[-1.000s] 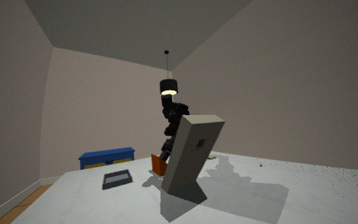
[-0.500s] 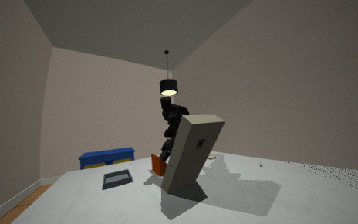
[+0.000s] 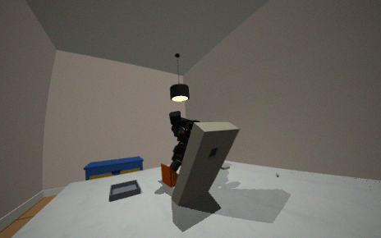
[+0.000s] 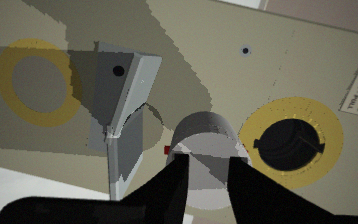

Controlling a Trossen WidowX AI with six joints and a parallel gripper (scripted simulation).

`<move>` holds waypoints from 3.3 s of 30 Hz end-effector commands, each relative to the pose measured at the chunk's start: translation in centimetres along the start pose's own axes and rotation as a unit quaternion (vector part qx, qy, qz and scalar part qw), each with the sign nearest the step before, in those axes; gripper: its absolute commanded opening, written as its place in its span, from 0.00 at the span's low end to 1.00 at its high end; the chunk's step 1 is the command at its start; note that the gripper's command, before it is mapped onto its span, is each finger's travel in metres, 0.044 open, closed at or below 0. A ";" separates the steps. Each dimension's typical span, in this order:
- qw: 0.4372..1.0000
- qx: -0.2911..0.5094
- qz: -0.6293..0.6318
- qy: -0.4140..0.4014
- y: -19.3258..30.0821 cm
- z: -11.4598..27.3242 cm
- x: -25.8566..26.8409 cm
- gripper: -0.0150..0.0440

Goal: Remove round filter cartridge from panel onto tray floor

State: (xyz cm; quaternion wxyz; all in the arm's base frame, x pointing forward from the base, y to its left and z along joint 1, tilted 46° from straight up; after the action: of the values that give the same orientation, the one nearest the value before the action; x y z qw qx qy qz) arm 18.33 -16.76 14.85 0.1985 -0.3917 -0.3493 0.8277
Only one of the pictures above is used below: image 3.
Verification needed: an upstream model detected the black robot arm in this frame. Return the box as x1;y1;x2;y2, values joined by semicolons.
169;111;200;172

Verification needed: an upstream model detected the beige service panel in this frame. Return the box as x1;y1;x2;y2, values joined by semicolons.
172;122;240;206

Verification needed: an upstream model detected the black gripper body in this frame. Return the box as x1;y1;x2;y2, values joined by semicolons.
173;121;194;154

